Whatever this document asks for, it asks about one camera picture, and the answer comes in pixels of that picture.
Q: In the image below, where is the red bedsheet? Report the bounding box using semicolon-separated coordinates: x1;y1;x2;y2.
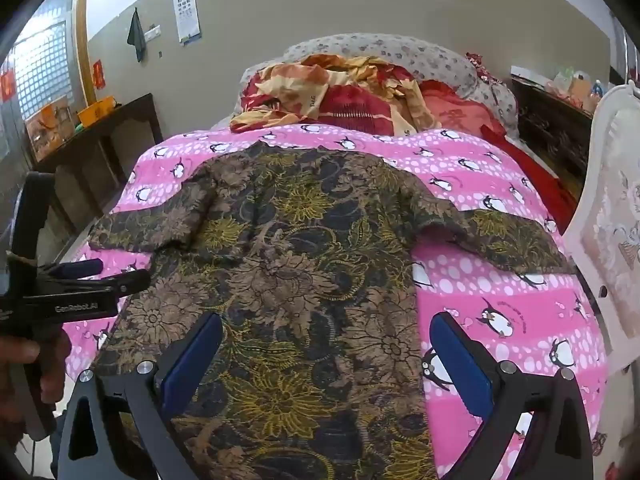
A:
480;125;576;233

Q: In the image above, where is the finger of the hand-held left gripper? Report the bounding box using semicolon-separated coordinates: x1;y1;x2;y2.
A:
65;269;152;302
39;258;104;282

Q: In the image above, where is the grey floral pillow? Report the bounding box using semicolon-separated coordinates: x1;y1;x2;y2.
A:
239;33;518;136

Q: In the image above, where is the plastic bag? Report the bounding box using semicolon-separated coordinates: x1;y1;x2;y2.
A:
546;66;606;108

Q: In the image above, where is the brown yellow floral shirt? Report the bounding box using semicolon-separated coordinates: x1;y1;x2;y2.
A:
89;141;576;480

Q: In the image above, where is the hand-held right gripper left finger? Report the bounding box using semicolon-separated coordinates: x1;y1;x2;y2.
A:
62;312;226;480

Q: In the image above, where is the red orange floral blanket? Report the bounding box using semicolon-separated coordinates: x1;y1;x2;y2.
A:
229;53;441;137

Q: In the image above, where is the orange print cardboard box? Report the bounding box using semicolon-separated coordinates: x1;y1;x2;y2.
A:
25;105;73;153

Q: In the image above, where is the person's left hand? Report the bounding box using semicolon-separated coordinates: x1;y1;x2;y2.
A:
0;331;73;406

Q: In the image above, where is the pink red embroidered pillow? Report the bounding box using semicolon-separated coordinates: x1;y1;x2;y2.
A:
419;80;507;137

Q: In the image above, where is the hanging dark cloth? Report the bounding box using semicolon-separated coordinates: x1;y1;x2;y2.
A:
127;7;147;63

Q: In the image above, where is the wall chart poster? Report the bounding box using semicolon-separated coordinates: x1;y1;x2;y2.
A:
171;0;202;46

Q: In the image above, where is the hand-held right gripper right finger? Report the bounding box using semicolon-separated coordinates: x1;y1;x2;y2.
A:
429;311;596;480

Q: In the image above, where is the dark wooden side cabinet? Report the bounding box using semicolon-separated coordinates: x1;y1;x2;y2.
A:
32;92;165;251

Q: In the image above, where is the pink penguin print blanket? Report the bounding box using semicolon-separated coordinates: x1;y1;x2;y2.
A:
62;122;608;480

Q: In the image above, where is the red floral cloth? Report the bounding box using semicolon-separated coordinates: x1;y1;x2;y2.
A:
465;52;497;82

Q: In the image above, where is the glass block window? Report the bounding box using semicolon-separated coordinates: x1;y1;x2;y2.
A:
10;0;91;121

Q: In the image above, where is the dark carved wooden cabinet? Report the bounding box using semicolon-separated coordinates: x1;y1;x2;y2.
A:
510;75;601;196

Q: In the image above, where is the white upholstered chair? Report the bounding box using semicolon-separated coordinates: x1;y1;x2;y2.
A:
562;82;640;376

